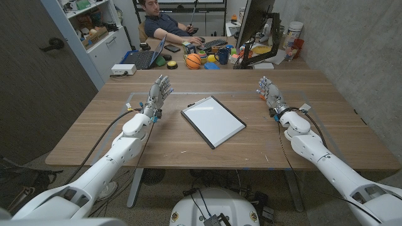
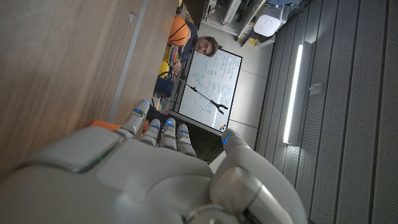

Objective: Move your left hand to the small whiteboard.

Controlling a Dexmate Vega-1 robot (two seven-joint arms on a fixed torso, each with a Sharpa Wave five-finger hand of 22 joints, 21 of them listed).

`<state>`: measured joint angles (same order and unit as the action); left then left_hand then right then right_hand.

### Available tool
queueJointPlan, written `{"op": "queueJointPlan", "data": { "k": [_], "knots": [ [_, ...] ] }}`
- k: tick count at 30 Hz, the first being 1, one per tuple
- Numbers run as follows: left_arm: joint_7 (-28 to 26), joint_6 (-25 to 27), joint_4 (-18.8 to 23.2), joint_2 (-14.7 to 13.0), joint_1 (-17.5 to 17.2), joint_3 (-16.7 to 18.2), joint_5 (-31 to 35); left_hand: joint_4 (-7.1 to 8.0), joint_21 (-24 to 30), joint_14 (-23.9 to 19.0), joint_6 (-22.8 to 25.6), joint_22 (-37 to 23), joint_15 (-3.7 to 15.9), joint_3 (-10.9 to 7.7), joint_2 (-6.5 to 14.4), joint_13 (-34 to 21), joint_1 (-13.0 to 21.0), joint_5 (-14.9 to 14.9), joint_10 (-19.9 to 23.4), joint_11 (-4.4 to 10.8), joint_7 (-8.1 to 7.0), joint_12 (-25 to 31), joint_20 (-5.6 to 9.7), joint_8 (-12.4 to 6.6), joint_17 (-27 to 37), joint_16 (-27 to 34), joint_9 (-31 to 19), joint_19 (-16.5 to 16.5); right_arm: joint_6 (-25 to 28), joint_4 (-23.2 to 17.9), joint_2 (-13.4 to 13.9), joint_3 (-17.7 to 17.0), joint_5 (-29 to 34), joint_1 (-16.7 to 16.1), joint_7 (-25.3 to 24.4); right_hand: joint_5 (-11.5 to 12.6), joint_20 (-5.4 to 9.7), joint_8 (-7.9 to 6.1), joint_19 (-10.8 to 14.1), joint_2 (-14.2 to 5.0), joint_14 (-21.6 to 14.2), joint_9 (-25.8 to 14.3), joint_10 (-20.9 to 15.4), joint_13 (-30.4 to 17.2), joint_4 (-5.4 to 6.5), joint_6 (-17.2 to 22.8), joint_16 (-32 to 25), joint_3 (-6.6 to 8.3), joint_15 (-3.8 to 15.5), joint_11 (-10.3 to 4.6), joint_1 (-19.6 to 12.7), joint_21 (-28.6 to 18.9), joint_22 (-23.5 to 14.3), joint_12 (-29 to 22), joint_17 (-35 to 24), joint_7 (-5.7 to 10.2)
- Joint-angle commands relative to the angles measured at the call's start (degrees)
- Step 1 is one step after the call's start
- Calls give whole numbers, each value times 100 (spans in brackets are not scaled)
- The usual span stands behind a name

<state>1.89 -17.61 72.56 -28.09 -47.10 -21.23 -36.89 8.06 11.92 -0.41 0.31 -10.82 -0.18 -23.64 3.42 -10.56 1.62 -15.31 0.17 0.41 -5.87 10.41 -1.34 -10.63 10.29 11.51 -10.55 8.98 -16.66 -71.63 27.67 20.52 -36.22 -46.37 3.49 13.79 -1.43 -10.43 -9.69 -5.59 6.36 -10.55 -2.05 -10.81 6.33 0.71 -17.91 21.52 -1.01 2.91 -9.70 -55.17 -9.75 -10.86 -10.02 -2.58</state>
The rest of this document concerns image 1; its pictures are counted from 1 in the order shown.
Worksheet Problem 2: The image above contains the white shelf cabinet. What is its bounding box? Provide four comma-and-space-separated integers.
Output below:
40, 0, 133, 90

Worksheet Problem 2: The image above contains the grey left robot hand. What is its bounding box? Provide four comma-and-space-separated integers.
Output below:
143, 74, 175, 118

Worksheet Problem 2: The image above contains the open laptop with blue lid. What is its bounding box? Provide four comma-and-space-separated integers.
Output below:
122, 35, 167, 70

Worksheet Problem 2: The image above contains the yellow plate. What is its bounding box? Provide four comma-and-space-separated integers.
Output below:
251, 45, 273, 55

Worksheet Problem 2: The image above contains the small printed carton box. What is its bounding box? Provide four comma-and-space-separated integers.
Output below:
182, 41, 197, 55

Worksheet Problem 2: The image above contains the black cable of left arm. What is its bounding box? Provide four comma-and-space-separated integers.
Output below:
62, 108, 142, 186

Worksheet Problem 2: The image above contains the white robot torso base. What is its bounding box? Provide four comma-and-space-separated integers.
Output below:
169, 187, 261, 226

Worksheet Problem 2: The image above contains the black door handle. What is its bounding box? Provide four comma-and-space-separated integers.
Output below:
39, 37, 65, 53

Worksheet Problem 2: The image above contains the orange mini basketball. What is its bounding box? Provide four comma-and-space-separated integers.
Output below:
185, 53, 202, 70

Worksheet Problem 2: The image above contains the black keyboard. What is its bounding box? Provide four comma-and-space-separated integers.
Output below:
197, 38, 228, 51

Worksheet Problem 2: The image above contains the cardboard box with items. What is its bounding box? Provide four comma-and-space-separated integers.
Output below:
80, 26, 109, 50

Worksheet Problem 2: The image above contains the man in dark polo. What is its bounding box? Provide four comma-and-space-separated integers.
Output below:
139, 0, 204, 45

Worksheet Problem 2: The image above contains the white cylindrical container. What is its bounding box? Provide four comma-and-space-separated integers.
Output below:
282, 21, 305, 50

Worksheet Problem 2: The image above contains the small black-framed whiteboard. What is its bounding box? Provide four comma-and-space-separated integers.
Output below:
180, 95, 247, 150

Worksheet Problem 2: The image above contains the dark blue mug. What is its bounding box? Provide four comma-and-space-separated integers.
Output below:
214, 48, 231, 65

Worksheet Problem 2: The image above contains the grey sneaker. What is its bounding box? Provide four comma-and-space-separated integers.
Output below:
95, 181, 119, 202

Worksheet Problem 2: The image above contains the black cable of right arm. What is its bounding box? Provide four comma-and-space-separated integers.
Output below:
276, 107, 383, 224

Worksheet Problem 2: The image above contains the black computer monitor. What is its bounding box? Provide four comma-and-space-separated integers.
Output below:
235, 0, 276, 50

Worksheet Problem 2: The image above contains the wooden chair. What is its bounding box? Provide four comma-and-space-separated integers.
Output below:
138, 21, 149, 43

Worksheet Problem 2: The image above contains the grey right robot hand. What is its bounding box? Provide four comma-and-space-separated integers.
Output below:
256, 76, 290, 117

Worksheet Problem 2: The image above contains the white power adapter box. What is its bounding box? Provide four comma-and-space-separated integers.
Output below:
111, 63, 138, 76

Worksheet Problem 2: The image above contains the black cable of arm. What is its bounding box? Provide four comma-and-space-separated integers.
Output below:
276, 107, 383, 224
62, 108, 142, 186

